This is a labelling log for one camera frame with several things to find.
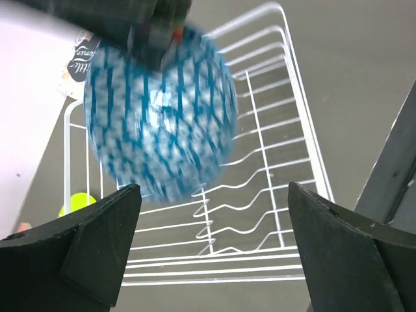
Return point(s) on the pink cover book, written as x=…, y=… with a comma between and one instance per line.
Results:
x=24, y=226

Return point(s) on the floral Little Women book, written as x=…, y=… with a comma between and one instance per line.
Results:
x=75, y=71

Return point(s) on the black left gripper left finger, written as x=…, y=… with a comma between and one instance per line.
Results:
x=73, y=263

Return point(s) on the lime green plate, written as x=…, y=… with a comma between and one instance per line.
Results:
x=80, y=200

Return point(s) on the red patterned white bowl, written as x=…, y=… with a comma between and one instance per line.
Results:
x=169, y=132

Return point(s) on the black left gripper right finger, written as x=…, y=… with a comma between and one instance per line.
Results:
x=350, y=262

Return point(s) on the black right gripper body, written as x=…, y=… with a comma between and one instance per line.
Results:
x=149, y=31

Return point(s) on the white wire dish rack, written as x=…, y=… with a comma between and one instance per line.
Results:
x=239, y=230

